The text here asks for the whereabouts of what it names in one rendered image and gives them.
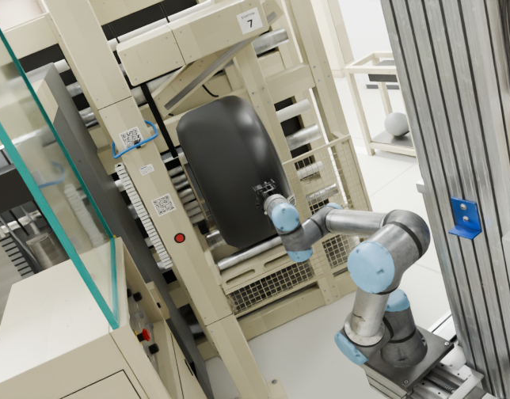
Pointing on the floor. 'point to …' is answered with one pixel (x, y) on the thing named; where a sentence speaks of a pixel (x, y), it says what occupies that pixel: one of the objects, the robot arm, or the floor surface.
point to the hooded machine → (366, 33)
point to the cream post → (156, 188)
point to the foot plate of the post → (273, 389)
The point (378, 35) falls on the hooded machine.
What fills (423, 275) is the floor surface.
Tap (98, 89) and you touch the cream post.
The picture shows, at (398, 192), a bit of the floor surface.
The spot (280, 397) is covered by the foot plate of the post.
